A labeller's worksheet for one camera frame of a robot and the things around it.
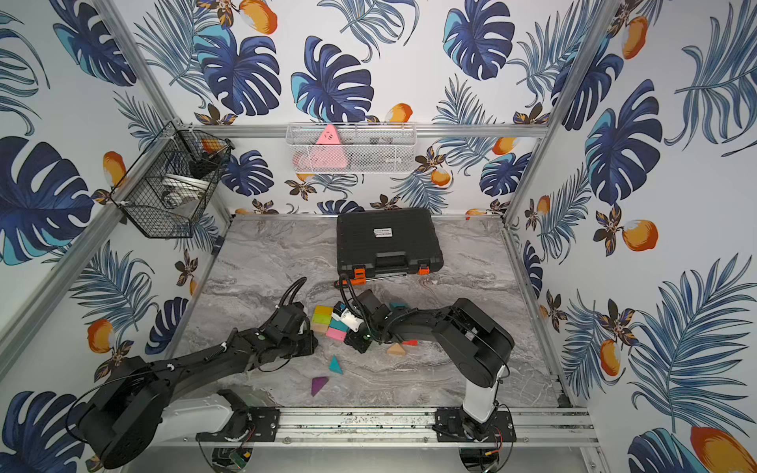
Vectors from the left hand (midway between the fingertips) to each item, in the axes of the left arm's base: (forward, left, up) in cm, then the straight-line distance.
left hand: (317, 340), depth 86 cm
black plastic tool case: (+40, -18, -1) cm, 44 cm away
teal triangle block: (+15, -24, -2) cm, 28 cm away
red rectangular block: (+2, -28, -3) cm, 28 cm away
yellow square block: (+12, +1, -4) cm, 12 cm away
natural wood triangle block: (-1, -23, 0) cm, 23 cm away
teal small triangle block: (-6, -6, -2) cm, 9 cm away
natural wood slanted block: (+4, 0, -1) cm, 4 cm away
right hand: (+3, -9, -3) cm, 10 cm away
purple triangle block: (-11, -2, -2) cm, 12 cm away
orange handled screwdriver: (+22, -11, 0) cm, 25 cm away
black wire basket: (+28, +46, +29) cm, 61 cm away
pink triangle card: (+47, +2, +32) cm, 57 cm away
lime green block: (+7, 0, -1) cm, 7 cm away
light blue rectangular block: (+5, -8, +12) cm, 15 cm away
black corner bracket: (+34, +46, -3) cm, 58 cm away
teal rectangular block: (+2, -7, +7) cm, 10 cm away
